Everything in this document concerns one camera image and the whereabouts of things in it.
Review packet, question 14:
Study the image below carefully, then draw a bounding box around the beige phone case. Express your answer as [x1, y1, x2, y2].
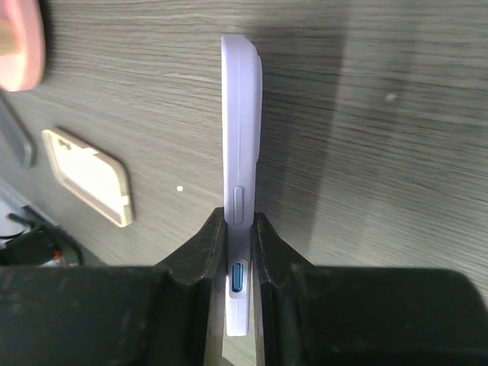
[41, 127, 134, 228]

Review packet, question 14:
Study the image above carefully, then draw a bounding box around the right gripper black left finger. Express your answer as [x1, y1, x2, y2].
[1, 207, 226, 365]

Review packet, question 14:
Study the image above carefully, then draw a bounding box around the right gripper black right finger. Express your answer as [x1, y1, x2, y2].
[252, 213, 487, 365]

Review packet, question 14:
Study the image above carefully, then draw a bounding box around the lilac phone case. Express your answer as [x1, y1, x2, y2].
[221, 34, 262, 337]

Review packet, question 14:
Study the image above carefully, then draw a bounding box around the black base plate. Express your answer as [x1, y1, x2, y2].
[1, 213, 105, 268]

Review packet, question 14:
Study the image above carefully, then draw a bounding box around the white-edged black phone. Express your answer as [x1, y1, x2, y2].
[1, 92, 37, 169]

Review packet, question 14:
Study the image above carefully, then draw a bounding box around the pink tiered wooden shelf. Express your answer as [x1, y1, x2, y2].
[1, 0, 46, 92]

